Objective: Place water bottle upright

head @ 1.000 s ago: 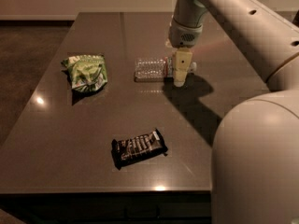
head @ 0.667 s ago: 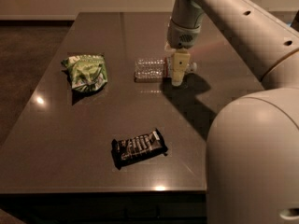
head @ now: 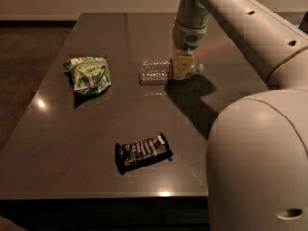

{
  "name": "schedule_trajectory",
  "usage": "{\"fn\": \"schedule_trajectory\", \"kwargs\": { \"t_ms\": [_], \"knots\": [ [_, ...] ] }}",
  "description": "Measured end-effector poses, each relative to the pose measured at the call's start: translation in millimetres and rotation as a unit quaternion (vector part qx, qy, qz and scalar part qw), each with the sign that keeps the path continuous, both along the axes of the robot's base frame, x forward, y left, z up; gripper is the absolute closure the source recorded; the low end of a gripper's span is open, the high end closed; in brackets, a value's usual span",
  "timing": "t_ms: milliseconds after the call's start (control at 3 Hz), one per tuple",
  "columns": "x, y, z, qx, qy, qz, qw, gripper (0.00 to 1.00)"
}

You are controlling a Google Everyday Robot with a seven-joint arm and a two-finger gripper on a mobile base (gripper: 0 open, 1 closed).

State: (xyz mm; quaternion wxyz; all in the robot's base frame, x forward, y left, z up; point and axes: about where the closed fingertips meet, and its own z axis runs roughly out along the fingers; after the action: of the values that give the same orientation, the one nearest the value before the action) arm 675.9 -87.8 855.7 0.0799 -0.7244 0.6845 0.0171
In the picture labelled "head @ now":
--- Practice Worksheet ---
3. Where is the green crumpled snack bag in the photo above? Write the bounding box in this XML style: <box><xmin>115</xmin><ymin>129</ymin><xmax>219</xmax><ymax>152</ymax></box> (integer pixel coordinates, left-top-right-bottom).
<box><xmin>64</xmin><ymin>56</ymin><xmax>111</xmax><ymax>96</ymax></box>

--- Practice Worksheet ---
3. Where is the clear plastic water bottle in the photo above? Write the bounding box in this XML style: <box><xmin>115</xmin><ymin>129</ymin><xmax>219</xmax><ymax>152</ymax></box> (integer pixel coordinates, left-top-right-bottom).
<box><xmin>139</xmin><ymin>60</ymin><xmax>204</xmax><ymax>85</ymax></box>

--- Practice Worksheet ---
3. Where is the black candy bar wrapper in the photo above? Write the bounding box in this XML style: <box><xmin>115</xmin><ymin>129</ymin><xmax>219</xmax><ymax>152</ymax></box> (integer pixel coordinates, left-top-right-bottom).
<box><xmin>115</xmin><ymin>133</ymin><xmax>173</xmax><ymax>175</ymax></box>

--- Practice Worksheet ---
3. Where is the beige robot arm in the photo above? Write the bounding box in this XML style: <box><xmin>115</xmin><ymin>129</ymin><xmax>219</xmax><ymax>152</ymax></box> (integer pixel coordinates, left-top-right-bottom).
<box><xmin>173</xmin><ymin>0</ymin><xmax>308</xmax><ymax>231</ymax></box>

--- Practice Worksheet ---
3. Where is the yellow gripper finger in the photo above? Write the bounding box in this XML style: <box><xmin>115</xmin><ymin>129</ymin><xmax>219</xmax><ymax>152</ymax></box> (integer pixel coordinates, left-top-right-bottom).
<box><xmin>173</xmin><ymin>54</ymin><xmax>194</xmax><ymax>80</ymax></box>

